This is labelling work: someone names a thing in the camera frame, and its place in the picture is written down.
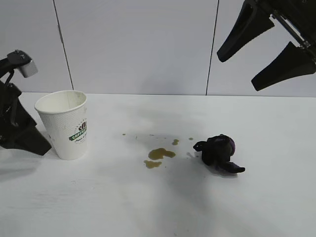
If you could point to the large brown coffee puddle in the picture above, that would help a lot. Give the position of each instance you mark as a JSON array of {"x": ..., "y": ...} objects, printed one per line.
[{"x": 159, "y": 153}]

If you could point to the medium brown coffee puddle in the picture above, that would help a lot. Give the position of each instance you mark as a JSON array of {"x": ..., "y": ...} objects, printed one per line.
[{"x": 151, "y": 164}]

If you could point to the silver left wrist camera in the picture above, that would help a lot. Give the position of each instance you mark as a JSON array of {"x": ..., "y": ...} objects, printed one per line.
[{"x": 28, "y": 69}]

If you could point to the white paper coffee cup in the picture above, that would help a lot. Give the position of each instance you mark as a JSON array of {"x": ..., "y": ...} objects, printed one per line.
[{"x": 61, "y": 128}]

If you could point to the small brown coffee puddle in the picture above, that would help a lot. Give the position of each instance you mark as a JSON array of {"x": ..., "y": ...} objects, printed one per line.
[{"x": 175, "y": 142}]

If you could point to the dark purple cloth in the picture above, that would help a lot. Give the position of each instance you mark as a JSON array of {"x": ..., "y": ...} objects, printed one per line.
[{"x": 217, "y": 150}]

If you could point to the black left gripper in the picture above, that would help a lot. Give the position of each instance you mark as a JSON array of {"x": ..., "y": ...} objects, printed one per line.
[{"x": 10, "y": 111}]

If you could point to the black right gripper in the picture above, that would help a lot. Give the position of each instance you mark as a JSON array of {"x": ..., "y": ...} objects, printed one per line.
[{"x": 301, "y": 17}]

